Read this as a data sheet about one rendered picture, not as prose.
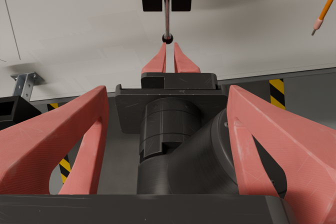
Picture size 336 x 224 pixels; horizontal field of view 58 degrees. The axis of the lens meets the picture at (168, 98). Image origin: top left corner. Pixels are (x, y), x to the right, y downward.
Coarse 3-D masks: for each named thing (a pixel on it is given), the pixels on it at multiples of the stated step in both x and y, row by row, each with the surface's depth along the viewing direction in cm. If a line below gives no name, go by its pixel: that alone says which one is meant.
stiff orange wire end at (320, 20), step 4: (328, 0) 24; (332, 0) 24; (328, 4) 24; (324, 8) 25; (328, 8) 24; (324, 12) 25; (320, 16) 25; (316, 20) 26; (320, 20) 26; (316, 24) 26; (320, 24) 26; (316, 28) 26; (312, 32) 27
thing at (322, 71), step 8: (288, 72) 51; (296, 72) 51; (304, 72) 51; (312, 72) 51; (320, 72) 51; (328, 72) 51; (224, 80) 53; (232, 80) 53; (240, 80) 53; (248, 80) 53; (256, 80) 53; (72, 96) 59; (112, 96) 57; (32, 104) 60; (40, 104) 60
